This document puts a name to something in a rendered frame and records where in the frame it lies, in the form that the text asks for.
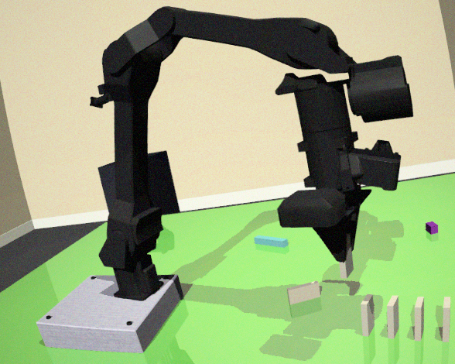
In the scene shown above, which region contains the purple rectangular block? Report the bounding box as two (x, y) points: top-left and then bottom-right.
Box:
(426, 221), (438, 235)

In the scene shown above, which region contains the beige rectangular block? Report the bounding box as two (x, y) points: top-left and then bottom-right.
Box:
(361, 294), (375, 337)
(287, 281), (320, 305)
(414, 297), (424, 341)
(387, 295), (399, 339)
(339, 234), (354, 279)
(442, 297), (451, 342)

